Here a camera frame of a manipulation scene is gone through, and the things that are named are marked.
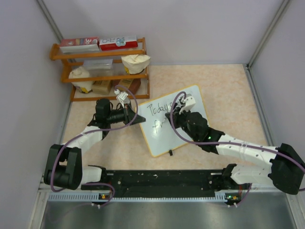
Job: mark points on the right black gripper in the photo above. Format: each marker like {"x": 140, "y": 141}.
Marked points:
{"x": 177, "y": 117}

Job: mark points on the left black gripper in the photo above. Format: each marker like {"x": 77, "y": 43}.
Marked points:
{"x": 129, "y": 115}

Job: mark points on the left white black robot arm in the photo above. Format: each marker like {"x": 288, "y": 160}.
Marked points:
{"x": 64, "y": 167}

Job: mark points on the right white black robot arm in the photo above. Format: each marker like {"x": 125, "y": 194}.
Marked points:
{"x": 280, "y": 166}

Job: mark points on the reddish brown packet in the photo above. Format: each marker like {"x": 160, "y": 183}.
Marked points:
{"x": 132, "y": 84}

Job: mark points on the tan brown box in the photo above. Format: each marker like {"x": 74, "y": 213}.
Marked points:
{"x": 102, "y": 87}

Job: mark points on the cream paper bag right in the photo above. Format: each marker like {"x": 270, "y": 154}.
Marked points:
{"x": 136, "y": 63}

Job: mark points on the clear plastic container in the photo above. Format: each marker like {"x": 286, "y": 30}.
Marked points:
{"x": 99, "y": 67}

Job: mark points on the red white box right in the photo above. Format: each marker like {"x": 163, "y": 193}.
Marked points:
{"x": 117, "y": 43}

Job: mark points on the red white box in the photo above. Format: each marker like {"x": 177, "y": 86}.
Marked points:
{"x": 78, "y": 45}
{"x": 117, "y": 43}

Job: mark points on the red white box left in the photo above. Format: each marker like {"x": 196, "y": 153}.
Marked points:
{"x": 78, "y": 45}

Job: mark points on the wooden three tier shelf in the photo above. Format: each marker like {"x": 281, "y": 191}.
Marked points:
{"x": 72, "y": 61}

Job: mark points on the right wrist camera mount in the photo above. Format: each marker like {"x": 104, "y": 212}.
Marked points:
{"x": 187, "y": 103}

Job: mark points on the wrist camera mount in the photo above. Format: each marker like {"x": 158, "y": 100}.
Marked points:
{"x": 121, "y": 96}
{"x": 187, "y": 103}

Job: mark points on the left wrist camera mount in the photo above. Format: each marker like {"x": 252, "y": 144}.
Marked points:
{"x": 121, "y": 96}

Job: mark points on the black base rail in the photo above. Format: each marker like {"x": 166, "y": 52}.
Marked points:
{"x": 167, "y": 183}

